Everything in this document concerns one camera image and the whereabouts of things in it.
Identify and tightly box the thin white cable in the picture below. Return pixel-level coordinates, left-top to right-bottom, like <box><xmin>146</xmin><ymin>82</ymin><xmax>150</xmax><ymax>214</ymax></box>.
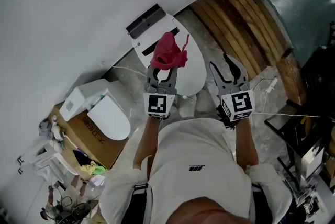
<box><xmin>111</xmin><ymin>65</ymin><xmax>148</xmax><ymax>78</ymax></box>

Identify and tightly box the person's right forearm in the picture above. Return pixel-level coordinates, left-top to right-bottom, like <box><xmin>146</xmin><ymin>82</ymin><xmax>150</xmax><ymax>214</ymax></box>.
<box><xmin>233</xmin><ymin>119</ymin><xmax>260</xmax><ymax>173</ymax></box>

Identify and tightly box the black metal rack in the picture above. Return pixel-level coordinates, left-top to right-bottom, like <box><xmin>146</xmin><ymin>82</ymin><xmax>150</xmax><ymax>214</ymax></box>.
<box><xmin>263</xmin><ymin>99</ymin><xmax>335</xmax><ymax>192</ymax></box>

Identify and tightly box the wooden slat platform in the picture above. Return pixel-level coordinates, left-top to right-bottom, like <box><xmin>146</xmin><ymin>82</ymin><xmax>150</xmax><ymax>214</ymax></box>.
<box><xmin>189</xmin><ymin>0</ymin><xmax>308</xmax><ymax>106</ymax></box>

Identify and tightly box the yellow green cloth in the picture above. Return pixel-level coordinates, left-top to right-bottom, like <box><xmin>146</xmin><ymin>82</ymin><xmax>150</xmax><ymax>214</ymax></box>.
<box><xmin>80</xmin><ymin>159</ymin><xmax>107</xmax><ymax>177</ymax></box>

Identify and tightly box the white toilet lid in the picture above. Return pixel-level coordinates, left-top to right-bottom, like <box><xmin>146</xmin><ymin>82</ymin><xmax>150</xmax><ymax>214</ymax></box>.
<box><xmin>130</xmin><ymin>12</ymin><xmax>207</xmax><ymax>97</ymax></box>

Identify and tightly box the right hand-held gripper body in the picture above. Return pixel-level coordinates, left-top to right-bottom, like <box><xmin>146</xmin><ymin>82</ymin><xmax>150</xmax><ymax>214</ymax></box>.
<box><xmin>216</xmin><ymin>81</ymin><xmax>256</xmax><ymax>122</ymax></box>

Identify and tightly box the white toilet with green hinges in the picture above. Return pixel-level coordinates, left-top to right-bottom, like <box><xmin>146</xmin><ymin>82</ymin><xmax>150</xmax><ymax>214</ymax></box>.
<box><xmin>59</xmin><ymin>78</ymin><xmax>131</xmax><ymax>141</ymax></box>

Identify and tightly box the person's white shirt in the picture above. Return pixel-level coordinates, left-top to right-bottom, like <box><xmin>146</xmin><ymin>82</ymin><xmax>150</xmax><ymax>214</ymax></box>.
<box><xmin>98</xmin><ymin>117</ymin><xmax>293</xmax><ymax>224</ymax></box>

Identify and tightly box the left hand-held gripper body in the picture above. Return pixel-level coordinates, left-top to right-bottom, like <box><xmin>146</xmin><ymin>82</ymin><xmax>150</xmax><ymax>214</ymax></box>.
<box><xmin>143</xmin><ymin>83</ymin><xmax>178</xmax><ymax>120</ymax></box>

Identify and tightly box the white power adapter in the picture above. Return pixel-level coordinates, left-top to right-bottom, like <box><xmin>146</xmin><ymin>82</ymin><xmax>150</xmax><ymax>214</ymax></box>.
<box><xmin>265</xmin><ymin>76</ymin><xmax>279</xmax><ymax>93</ymax></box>

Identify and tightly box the pink cloth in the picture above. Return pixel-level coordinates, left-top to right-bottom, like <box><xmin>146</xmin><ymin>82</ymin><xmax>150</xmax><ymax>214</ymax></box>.
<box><xmin>150</xmin><ymin>31</ymin><xmax>189</xmax><ymax>71</ymax></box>

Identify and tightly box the person's left forearm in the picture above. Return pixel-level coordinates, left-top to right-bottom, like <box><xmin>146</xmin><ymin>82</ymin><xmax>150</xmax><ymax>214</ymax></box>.
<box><xmin>132</xmin><ymin>117</ymin><xmax>161</xmax><ymax>172</ymax></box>

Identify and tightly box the large cardboard box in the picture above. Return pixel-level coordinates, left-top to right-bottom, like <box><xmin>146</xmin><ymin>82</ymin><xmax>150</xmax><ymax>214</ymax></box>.
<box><xmin>49</xmin><ymin>102</ymin><xmax>129</xmax><ymax>170</ymax></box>

